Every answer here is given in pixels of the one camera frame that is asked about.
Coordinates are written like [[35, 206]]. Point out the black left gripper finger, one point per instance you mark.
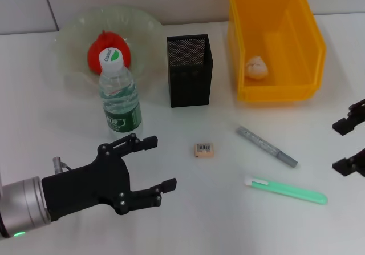
[[134, 143], [145, 198]]

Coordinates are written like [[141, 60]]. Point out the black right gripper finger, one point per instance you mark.
[[350, 165], [353, 118]]

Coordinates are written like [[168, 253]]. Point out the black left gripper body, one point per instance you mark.
[[85, 186]]

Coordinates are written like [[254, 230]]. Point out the clear water bottle green label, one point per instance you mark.
[[119, 95]]

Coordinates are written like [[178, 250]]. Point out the beige eraser with barcode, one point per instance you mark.
[[204, 150]]

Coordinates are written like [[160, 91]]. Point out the white paper ball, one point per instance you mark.
[[256, 68]]

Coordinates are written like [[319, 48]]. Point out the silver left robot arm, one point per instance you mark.
[[22, 206]]

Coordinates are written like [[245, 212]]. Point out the black mesh pen holder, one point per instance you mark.
[[189, 86]]

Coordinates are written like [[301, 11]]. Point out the silver glitter pen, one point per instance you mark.
[[265, 145]]

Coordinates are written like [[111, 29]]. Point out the red-orange fruit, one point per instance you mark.
[[95, 52]]

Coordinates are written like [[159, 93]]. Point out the translucent green glass plate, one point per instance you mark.
[[74, 38]]

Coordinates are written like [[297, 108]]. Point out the yellow plastic storage bin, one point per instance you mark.
[[299, 38]]

